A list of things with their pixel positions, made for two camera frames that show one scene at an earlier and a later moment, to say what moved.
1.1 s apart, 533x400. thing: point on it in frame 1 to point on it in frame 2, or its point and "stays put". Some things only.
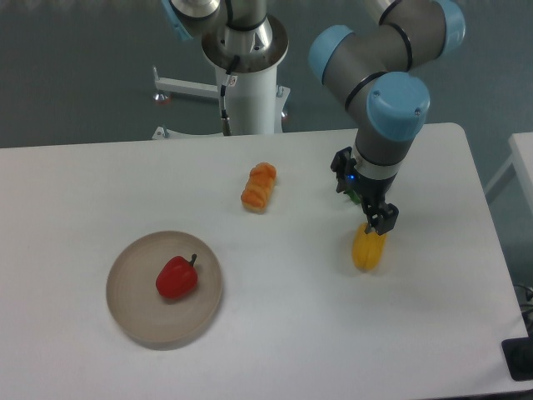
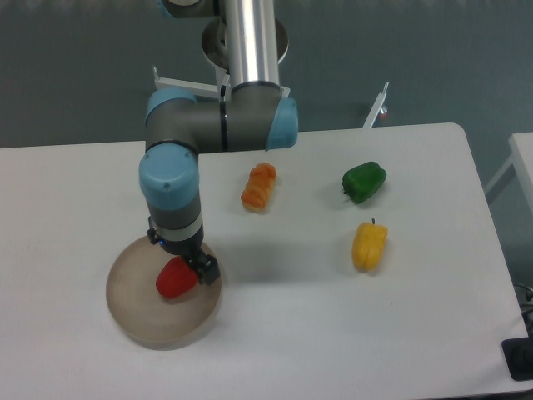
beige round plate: x=137 y=311 stays put
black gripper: x=368 y=192 to x=191 y=248
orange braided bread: x=258 y=187 stays put
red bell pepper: x=177 y=277 stays put
